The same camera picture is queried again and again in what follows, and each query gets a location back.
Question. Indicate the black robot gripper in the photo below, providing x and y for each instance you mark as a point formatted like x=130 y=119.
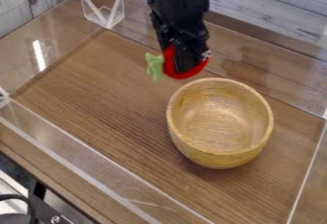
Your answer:
x=178 y=23

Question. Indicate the wooden bowl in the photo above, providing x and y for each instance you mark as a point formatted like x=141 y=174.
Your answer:
x=220 y=122

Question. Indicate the clear acrylic corner bracket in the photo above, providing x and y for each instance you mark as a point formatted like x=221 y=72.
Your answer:
x=105 y=16

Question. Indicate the clear acrylic tray wall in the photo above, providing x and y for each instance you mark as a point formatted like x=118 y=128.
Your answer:
x=100 y=187

